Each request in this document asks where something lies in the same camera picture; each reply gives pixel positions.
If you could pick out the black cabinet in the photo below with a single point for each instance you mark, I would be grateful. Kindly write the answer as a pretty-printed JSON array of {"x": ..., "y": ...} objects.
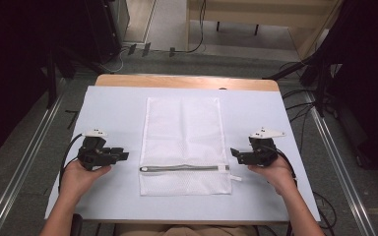
[{"x": 106, "y": 29}]

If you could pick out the white mesh laundry bag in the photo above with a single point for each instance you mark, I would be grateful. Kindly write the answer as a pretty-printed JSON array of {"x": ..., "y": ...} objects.
[{"x": 183, "y": 137}]

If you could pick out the person's beige trousers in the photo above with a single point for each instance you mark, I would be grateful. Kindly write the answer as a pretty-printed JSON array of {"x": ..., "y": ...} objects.
[{"x": 183, "y": 231}]

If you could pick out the person's left hand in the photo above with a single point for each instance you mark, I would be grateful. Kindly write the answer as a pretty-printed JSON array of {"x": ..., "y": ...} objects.
[{"x": 77, "y": 178}]

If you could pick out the light wooden bench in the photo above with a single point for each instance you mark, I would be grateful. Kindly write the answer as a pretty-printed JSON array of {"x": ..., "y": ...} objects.
[{"x": 262, "y": 13}]

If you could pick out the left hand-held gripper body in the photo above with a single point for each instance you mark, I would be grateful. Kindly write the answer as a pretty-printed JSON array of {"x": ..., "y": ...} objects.
[{"x": 92, "y": 154}]

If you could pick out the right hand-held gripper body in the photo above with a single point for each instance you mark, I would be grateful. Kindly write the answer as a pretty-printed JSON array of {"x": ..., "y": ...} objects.
[{"x": 263, "y": 151}]

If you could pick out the black chair part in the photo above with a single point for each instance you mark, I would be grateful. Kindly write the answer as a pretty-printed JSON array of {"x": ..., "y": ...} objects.
[{"x": 76, "y": 225}]

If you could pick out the black metal stand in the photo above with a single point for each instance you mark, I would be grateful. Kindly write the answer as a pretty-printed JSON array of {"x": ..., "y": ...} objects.
[
  {"x": 53, "y": 78},
  {"x": 318, "y": 82}
]

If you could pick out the light blue table mat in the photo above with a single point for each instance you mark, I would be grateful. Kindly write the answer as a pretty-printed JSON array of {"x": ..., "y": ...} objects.
[{"x": 118, "y": 111}]

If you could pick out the metal floor rail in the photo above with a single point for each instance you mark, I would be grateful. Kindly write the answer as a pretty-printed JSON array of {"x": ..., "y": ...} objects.
[
  {"x": 23, "y": 164},
  {"x": 338, "y": 164}
]

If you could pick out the person's right hand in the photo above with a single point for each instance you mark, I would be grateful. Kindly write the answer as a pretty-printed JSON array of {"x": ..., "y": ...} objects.
[{"x": 275, "y": 175}]

